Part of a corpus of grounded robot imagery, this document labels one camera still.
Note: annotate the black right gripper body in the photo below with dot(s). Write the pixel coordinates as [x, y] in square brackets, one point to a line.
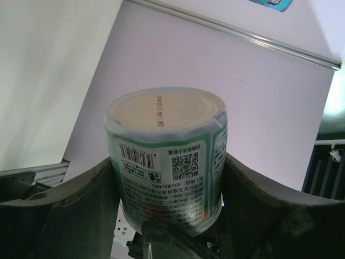
[165, 241]

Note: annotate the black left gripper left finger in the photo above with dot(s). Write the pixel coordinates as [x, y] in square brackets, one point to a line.
[73, 220]

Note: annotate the left aluminium frame post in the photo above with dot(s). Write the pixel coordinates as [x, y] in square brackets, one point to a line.
[239, 33]

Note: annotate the green label can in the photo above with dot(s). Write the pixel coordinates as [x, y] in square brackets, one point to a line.
[168, 148]

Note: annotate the blue soup can with noodles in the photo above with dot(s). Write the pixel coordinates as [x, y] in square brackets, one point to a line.
[278, 5]

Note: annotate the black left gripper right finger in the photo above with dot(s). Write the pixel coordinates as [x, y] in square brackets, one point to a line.
[266, 219]

